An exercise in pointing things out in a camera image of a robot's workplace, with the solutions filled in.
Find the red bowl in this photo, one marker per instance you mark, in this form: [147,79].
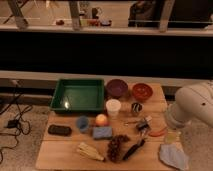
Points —
[142,92]

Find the green plastic tray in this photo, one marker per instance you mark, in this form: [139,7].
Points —
[78,96]

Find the blue plastic cup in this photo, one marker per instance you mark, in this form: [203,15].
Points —
[82,124]

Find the wooden board table top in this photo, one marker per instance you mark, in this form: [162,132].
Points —
[60,153]

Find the blue sponge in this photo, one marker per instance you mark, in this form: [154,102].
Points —
[102,132]

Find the yellow corn cob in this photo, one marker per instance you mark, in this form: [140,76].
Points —
[89,151]

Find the purple bowl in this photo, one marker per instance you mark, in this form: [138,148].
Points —
[116,88]

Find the blue grey cloth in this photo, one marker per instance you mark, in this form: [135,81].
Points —
[172,156]

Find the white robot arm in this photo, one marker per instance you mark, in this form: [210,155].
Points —
[191,101]

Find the red yellow apple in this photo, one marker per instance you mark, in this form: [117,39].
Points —
[101,120]

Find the small metal cup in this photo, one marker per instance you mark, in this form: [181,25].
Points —
[136,108]

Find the dark purple grape bunch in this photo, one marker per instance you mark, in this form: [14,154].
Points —
[114,147]

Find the white paper cup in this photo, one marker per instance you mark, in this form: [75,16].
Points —
[113,107]

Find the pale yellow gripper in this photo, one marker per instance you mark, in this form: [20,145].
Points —
[171,136]

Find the black handled brush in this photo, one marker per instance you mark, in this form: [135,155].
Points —
[133,149]

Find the black rectangular case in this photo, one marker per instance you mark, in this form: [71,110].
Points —
[59,130]

